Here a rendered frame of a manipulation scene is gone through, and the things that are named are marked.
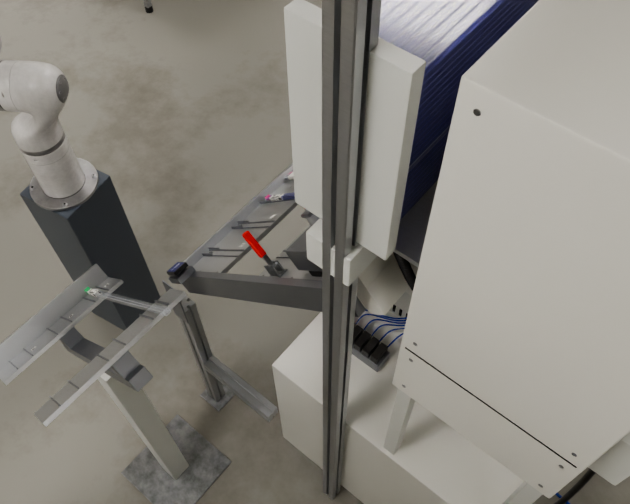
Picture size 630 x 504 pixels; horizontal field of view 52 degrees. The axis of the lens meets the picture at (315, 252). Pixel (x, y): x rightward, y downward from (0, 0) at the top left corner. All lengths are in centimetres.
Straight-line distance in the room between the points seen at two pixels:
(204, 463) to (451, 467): 93
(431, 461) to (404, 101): 107
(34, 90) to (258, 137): 147
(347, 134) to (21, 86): 109
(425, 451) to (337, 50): 112
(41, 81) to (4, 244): 131
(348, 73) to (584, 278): 31
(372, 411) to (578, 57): 111
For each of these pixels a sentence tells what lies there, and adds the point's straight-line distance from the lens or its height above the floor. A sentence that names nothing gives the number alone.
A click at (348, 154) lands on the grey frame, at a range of 72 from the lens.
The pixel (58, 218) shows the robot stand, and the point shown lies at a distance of 195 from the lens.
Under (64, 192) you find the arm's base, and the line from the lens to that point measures 192.
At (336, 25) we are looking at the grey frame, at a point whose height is 174.
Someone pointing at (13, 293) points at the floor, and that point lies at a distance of 272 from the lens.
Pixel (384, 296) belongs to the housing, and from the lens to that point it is 107.
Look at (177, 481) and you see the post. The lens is 223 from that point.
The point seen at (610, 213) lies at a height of 166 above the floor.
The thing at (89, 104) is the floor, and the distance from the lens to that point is 328.
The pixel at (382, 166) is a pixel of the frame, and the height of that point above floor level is 157.
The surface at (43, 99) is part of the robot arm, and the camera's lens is 166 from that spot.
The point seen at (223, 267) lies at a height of 84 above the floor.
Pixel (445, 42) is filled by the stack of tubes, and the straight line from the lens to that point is 76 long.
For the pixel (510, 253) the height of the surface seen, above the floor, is 153.
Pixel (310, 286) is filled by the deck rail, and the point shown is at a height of 114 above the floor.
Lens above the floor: 212
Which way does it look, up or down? 56 degrees down
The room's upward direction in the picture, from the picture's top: 1 degrees counter-clockwise
